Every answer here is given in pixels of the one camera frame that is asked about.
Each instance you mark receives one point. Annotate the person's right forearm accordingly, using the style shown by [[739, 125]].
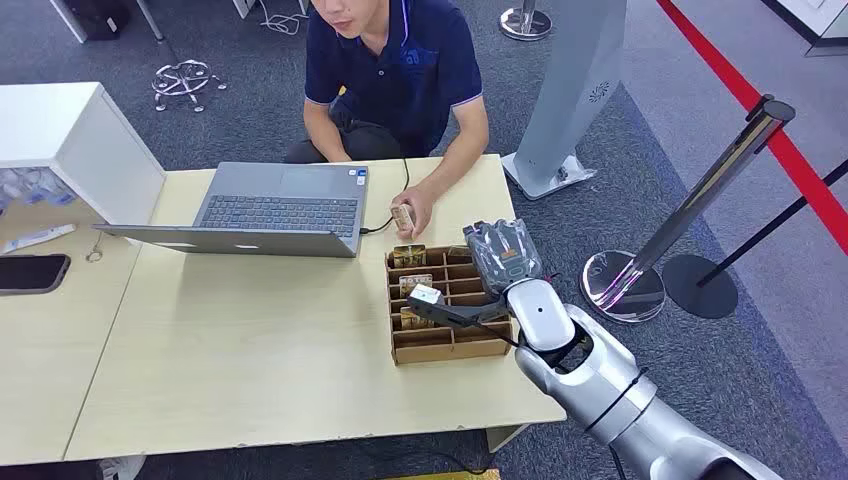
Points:
[[324, 132]]

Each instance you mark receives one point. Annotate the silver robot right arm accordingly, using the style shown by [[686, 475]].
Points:
[[596, 384]]

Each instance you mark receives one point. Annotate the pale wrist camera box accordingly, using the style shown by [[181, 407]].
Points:
[[429, 296]]

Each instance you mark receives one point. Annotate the black stanchion post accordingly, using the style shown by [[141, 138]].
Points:
[[702, 288]]

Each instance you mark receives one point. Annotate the red barrier belt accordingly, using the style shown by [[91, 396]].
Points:
[[762, 119]]

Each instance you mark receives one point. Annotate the person's left hand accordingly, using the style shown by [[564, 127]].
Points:
[[418, 202]]

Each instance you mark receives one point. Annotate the black smartphone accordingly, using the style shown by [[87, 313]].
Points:
[[30, 273]]

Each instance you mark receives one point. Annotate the white kiosk stand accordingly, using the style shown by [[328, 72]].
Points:
[[570, 99]]

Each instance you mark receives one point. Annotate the clear plastic bag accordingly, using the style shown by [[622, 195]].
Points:
[[33, 185]]

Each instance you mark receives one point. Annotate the white cabinet box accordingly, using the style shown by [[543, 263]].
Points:
[[99, 146]]

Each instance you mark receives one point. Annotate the grey laptop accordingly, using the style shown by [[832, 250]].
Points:
[[285, 208]]

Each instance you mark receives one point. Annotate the black bag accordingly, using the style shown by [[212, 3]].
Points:
[[96, 16]]

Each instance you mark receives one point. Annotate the person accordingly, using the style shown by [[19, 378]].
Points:
[[397, 73]]

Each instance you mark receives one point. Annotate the chrome stanchion post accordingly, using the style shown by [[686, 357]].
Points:
[[696, 199]]

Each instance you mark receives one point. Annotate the person's left forearm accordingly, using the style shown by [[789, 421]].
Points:
[[460, 149]]

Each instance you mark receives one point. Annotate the white floor object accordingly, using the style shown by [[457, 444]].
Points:
[[122, 468]]

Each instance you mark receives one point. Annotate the chrome stanchion base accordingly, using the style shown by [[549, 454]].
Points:
[[525, 21]]

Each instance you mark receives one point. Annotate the white counter furniture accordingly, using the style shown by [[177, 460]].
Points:
[[818, 23]]

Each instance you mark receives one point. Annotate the cardboard divided card box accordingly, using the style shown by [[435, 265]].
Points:
[[457, 344]]

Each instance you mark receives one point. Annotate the gold patterned card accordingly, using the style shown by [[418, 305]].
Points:
[[415, 285], [402, 217], [414, 322], [409, 256]]

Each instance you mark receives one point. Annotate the chrome chair base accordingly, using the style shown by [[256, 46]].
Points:
[[182, 79]]

